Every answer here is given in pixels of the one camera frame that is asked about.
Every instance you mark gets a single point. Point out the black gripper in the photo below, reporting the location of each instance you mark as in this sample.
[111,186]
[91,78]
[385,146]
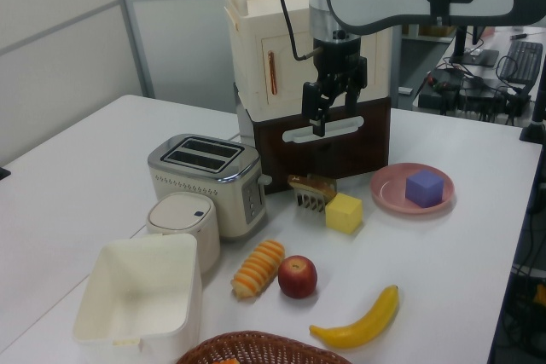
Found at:
[339,59]

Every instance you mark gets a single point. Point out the yellow cube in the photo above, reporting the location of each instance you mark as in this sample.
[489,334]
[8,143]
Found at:
[342,212]

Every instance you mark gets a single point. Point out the purple cube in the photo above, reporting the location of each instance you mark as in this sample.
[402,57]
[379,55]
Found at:
[423,189]

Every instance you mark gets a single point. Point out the dark brown drawer box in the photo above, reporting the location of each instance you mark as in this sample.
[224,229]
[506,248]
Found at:
[273,155]

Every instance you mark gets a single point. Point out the brown toy bread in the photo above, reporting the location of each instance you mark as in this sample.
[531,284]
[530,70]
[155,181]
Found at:
[311,193]

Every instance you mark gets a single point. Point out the cream brown toy cabinet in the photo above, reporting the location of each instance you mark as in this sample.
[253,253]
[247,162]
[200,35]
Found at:
[256,27]

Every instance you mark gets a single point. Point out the pink plate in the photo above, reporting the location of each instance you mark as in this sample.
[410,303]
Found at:
[386,193]

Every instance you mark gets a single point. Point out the black electronics box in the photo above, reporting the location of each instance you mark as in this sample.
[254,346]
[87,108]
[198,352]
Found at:
[452,97]

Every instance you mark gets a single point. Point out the brown cardboard box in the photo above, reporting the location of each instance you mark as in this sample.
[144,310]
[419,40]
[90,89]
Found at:
[437,30]

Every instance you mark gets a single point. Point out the black monitor stand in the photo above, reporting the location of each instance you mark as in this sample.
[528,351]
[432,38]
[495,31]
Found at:
[473,57]

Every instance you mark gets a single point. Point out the silver cream toaster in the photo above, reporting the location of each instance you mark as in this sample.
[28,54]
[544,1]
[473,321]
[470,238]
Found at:
[192,185]

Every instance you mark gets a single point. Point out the red apple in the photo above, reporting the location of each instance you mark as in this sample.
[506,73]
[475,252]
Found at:
[297,277]

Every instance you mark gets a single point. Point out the orange striped bread roll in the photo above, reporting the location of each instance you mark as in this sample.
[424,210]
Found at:
[258,268]

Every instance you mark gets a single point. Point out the black keyboard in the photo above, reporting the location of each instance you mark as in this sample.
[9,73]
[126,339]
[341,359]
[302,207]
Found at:
[522,61]

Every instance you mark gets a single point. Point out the small white lidded bin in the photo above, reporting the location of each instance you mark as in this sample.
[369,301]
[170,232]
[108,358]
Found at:
[179,215]

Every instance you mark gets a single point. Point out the black table clamp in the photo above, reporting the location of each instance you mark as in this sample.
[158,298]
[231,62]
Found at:
[535,125]

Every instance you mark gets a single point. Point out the yellow banana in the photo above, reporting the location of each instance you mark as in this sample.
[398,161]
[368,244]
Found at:
[362,330]

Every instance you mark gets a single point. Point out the brown wicker basket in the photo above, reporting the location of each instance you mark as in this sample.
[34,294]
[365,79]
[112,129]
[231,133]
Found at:
[256,343]

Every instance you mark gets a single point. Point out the white square plastic container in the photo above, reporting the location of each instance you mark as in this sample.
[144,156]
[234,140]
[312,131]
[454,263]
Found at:
[128,287]

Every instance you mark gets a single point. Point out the orange item in basket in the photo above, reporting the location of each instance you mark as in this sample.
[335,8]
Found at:
[228,361]

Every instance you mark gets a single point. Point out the black flat object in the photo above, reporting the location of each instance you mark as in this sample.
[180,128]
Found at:
[4,173]

